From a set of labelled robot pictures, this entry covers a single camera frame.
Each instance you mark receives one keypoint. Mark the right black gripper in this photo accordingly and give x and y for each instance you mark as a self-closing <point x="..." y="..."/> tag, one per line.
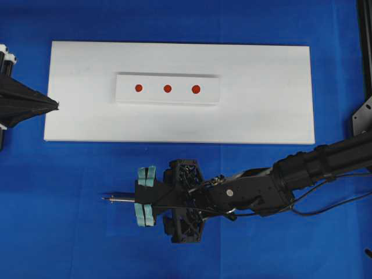
<point x="186" y="223"/>

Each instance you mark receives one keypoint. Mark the large white board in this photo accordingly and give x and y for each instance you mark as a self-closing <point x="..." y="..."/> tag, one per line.
<point x="265" y="94"/>

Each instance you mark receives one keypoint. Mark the red handled soldering iron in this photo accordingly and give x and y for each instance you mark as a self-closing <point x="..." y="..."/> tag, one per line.
<point x="113" y="199"/>

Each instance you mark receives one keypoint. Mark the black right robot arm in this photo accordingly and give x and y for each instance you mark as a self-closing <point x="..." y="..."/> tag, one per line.
<point x="265" y="191"/>

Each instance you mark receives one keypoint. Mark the black aluminium frame post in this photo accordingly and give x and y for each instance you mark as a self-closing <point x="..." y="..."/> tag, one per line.
<point x="364" y="18"/>

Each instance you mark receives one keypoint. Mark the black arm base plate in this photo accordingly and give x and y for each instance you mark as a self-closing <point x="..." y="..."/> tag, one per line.
<point x="362" y="118"/>

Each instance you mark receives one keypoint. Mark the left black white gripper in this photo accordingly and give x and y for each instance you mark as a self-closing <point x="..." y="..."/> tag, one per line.
<point x="13" y="112"/>

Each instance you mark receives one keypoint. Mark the small white raised plate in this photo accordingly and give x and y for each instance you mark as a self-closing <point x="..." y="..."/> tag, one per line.
<point x="167" y="89"/>

